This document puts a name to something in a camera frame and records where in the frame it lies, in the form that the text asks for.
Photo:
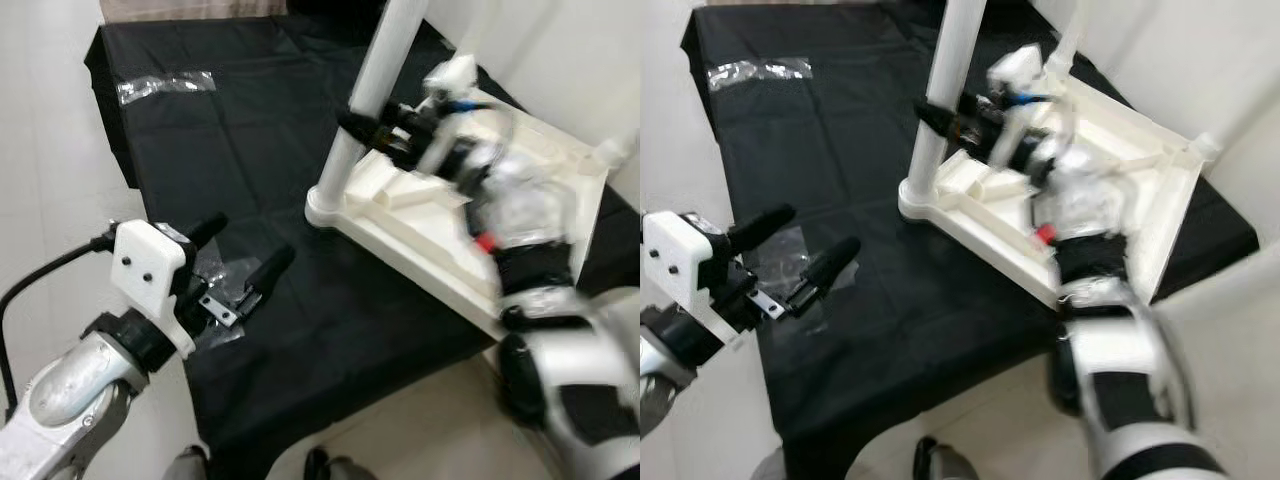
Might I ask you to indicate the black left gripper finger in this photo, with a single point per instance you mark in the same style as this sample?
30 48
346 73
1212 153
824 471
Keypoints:
268 275
825 275
208 230
762 228

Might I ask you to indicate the white plastic children table top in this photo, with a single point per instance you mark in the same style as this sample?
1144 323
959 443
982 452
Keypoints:
420 230
1150 190

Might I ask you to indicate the black table cloth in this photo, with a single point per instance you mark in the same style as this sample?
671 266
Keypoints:
300 300
850 380

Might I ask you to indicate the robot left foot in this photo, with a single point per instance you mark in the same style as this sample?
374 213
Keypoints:
770 466
185 465

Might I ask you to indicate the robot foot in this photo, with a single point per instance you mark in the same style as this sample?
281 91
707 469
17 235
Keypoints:
945 460
770 466
340 465
185 465

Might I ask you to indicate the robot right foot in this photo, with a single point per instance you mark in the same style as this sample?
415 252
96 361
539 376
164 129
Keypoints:
340 465
945 460

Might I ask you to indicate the beige woven cloth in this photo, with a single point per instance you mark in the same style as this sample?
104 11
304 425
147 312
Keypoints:
190 8

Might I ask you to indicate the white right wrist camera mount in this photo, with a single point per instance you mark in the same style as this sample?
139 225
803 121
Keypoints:
452 85
1020 75

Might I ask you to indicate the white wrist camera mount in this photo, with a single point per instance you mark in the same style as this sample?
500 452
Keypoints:
1020 75
685 262
150 270
452 85

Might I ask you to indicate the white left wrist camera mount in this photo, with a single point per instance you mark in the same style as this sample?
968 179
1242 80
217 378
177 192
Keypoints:
685 262
150 270

